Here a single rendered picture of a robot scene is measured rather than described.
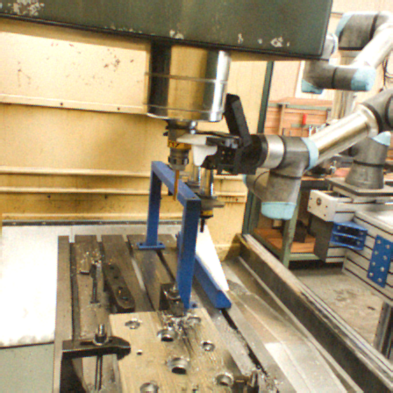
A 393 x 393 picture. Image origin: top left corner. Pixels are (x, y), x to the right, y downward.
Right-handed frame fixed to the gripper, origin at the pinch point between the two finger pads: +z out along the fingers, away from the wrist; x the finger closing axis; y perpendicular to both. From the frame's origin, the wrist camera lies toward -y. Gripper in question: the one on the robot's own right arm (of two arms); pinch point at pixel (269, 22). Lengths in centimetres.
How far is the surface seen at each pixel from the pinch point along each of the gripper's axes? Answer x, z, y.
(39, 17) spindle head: -13, 73, 10
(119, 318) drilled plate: -7, 51, 69
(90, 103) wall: 76, 5, 31
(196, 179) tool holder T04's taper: 7.1, 15.0, 44.1
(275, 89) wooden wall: 138, -222, 21
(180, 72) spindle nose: -20, 52, 15
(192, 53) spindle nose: -21, 51, 12
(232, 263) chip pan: 38, -53, 102
